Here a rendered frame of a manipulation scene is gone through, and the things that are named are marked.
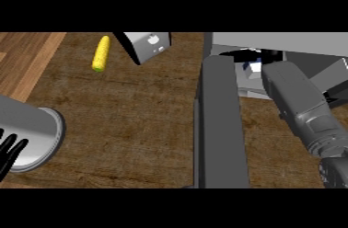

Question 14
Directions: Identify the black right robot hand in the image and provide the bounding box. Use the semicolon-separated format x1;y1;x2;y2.
259;49;286;64

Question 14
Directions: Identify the white and blue milk carton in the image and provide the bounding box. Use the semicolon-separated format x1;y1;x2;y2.
242;61;265;83

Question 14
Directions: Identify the grey toaster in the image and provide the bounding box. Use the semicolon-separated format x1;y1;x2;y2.
111;31;174;66

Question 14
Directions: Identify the yellow corn cob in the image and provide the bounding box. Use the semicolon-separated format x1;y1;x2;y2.
92;35;111;74

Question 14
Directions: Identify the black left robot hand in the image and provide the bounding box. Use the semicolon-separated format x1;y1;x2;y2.
0;128;30;182

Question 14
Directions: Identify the grey microwave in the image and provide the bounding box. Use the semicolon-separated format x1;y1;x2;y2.
203;31;348;109

